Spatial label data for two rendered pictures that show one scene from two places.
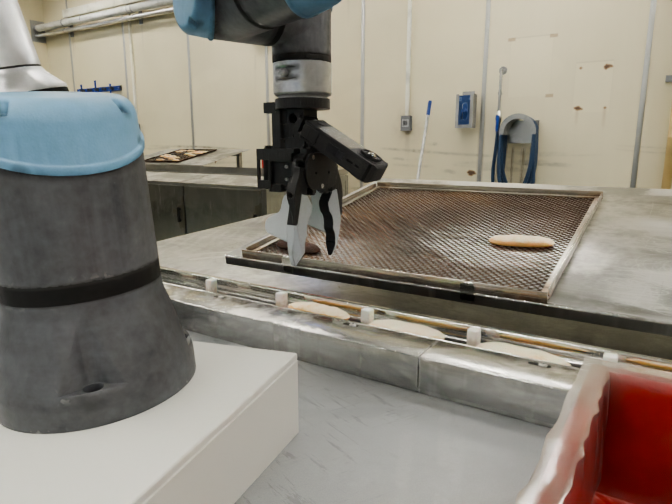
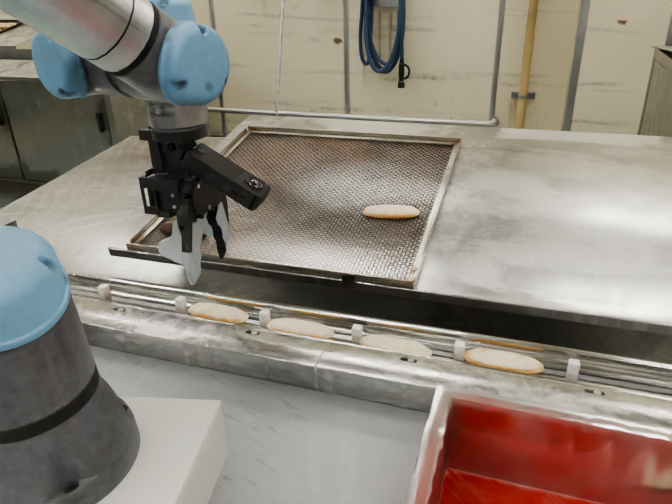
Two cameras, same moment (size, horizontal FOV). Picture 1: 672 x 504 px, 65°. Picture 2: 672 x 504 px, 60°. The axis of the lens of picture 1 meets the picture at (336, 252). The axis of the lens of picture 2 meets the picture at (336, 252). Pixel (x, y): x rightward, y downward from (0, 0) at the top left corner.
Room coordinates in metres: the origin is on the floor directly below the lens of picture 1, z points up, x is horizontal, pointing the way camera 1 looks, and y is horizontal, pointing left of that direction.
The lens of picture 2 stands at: (-0.07, 0.03, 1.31)
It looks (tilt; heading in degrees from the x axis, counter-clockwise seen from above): 26 degrees down; 346
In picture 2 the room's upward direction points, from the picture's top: 1 degrees counter-clockwise
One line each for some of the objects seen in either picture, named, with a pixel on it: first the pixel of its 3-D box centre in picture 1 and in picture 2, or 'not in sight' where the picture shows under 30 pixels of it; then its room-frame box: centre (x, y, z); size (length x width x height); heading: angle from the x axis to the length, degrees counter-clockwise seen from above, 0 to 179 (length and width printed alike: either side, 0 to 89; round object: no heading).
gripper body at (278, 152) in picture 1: (298, 147); (180, 170); (0.71, 0.05, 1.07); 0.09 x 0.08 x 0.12; 58
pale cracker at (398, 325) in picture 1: (405, 328); (300, 327); (0.62, -0.09, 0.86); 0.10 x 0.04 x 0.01; 57
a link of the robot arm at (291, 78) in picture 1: (301, 82); (175, 111); (0.70, 0.04, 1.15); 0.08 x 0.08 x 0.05
